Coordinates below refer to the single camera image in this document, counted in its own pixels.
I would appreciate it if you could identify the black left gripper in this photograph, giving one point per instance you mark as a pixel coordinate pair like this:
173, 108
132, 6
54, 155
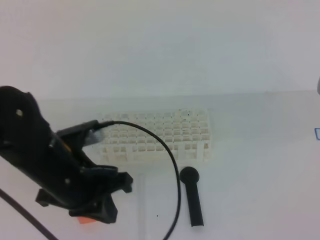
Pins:
81, 186

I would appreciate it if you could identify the clear glass test tube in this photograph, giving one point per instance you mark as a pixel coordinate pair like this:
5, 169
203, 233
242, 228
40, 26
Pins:
141, 188

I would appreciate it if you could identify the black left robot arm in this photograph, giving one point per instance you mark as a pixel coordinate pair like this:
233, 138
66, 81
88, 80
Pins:
25, 135

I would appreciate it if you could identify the white test tube rack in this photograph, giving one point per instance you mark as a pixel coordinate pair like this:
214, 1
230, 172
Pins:
187, 133

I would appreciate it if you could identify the orange cube block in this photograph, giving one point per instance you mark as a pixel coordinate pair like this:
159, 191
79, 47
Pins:
85, 220

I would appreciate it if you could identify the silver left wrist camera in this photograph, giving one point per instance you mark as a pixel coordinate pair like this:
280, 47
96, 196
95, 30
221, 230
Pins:
93, 136

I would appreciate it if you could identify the black scoop with handle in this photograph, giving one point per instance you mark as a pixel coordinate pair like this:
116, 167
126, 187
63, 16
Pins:
189, 176

